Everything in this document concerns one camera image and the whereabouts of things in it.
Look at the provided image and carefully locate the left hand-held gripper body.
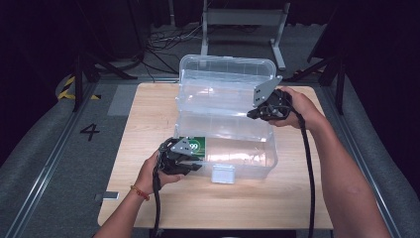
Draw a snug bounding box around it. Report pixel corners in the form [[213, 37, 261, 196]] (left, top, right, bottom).
[[158, 136, 200, 177]]

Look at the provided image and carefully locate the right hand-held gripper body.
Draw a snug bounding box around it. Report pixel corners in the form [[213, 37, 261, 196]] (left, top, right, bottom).
[[253, 75, 294, 121]]

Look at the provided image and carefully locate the green and white carton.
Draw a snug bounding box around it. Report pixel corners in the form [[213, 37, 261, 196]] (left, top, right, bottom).
[[186, 136, 207, 160]]

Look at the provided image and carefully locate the clear plastic storage box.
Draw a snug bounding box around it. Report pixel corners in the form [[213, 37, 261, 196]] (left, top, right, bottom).
[[173, 54, 279, 184]]

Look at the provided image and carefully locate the person's right hand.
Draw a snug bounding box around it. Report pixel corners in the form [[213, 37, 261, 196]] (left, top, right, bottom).
[[268, 86, 327, 130]]

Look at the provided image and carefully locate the person's left hand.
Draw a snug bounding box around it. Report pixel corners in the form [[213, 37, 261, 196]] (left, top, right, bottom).
[[133, 150, 186, 199]]

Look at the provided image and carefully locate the black tripod stand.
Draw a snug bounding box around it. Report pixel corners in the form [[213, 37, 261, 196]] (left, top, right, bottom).
[[283, 46, 349, 116], [72, 46, 139, 113]]

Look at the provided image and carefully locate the grey metal stand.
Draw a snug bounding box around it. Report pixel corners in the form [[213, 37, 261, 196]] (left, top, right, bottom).
[[200, 0, 292, 72]]

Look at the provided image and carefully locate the yellow and black tape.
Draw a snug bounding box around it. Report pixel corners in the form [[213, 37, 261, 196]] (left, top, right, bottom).
[[56, 74, 102, 101]]

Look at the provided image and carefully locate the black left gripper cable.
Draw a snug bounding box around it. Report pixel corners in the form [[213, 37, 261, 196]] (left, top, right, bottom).
[[151, 140, 164, 238]]

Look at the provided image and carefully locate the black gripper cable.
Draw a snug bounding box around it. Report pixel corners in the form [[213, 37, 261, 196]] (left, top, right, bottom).
[[151, 140, 164, 238], [289, 104, 317, 238]]

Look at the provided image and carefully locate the red and gold bracelet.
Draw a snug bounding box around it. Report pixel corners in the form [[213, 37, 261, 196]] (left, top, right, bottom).
[[130, 184, 151, 202]]

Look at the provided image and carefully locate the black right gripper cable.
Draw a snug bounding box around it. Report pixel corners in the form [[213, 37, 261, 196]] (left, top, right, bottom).
[[289, 104, 317, 238]]

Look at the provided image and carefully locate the bundle of floor cables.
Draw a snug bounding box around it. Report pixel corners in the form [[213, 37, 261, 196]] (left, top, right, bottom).
[[144, 23, 206, 76]]

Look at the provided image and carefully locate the metal floor rail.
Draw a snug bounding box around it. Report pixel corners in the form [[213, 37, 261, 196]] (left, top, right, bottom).
[[4, 80, 99, 238], [320, 83, 403, 238]]

